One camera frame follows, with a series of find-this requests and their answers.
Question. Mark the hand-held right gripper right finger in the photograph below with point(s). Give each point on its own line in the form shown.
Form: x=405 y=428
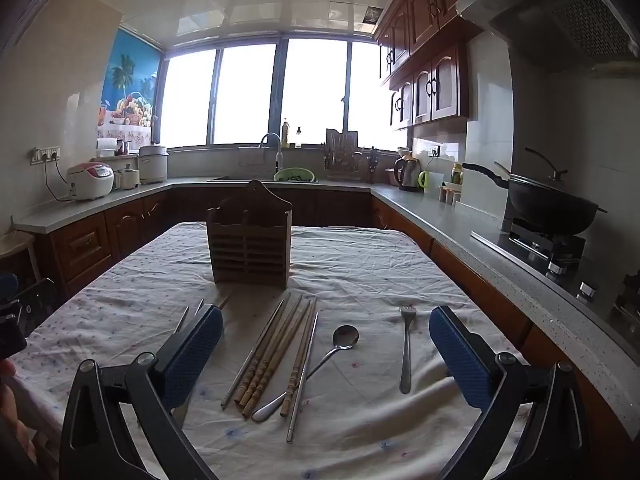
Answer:
x=460 y=360

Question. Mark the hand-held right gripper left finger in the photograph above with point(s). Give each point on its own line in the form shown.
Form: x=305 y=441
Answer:
x=195 y=355

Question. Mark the metal chopstick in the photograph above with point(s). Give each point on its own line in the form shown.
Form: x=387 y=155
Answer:
x=252 y=355
x=199 y=305
x=301 y=385
x=182 y=318

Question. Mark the metal fork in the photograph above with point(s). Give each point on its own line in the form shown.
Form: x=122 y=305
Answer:
x=406 y=360

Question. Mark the metal spoon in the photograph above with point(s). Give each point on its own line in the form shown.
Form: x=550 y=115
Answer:
x=346 y=336

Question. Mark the wooden utensil holder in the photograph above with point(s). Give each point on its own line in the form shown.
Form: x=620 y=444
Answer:
x=250 y=250

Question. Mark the person's left hand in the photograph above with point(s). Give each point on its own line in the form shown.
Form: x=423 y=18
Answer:
x=6 y=367

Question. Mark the white speckled tablecloth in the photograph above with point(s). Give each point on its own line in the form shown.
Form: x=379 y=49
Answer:
x=360 y=270

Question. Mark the gas stove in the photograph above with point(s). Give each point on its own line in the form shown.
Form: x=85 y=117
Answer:
x=545 y=250

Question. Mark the red white rice cooker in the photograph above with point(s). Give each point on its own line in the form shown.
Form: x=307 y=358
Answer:
x=90 y=182

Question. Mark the grey kitchen countertop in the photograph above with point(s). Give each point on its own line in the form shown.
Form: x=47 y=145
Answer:
x=440 y=220

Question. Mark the small white cooker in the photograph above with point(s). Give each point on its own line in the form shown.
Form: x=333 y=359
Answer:
x=127 y=179

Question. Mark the row of spice jars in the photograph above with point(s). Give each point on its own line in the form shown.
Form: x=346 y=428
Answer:
x=449 y=195

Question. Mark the black wok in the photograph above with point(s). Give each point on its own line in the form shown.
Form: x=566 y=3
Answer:
x=545 y=210

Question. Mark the paper towel roll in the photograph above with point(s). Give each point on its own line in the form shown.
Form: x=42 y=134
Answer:
x=106 y=150

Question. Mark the kitchen sink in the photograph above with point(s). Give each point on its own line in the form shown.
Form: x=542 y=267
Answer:
x=235 y=178

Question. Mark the green condiment bottle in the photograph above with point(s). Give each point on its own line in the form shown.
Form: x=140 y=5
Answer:
x=456 y=175

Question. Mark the large white cooker pot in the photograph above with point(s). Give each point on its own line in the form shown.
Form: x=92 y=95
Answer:
x=152 y=165

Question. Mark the steel electric kettle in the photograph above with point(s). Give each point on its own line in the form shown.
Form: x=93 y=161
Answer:
x=409 y=175

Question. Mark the wok lid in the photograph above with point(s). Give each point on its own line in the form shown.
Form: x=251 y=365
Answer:
x=540 y=182

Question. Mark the pink container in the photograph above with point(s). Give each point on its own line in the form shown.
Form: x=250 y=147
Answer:
x=390 y=176

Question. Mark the green colander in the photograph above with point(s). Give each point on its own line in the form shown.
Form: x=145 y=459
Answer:
x=295 y=176

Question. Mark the pale dishcloth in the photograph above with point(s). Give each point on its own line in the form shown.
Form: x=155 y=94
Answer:
x=250 y=156

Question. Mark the curved metal faucet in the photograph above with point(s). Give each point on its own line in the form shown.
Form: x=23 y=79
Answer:
x=278 y=157

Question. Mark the dish rack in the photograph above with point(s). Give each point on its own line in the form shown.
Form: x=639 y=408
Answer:
x=342 y=155

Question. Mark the yellow oil bottle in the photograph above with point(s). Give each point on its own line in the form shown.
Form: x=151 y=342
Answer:
x=285 y=135

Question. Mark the small dark-capped bottle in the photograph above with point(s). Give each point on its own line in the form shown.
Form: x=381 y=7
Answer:
x=298 y=140

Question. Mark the large kitchen window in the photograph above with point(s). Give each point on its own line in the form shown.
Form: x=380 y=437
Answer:
x=245 y=95

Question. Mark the wooden upper cabinets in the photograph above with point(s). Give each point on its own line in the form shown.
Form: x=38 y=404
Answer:
x=440 y=85

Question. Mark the range hood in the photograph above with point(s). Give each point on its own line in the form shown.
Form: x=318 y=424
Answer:
x=550 y=15

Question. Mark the ceiling vent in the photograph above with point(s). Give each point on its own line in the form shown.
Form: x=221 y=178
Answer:
x=372 y=14

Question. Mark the white wall socket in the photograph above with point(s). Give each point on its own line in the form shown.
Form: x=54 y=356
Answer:
x=45 y=155

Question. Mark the small wall socket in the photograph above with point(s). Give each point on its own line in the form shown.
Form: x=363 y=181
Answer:
x=433 y=151

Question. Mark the tropical fruit wall poster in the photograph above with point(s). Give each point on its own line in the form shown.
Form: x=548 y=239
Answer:
x=130 y=75

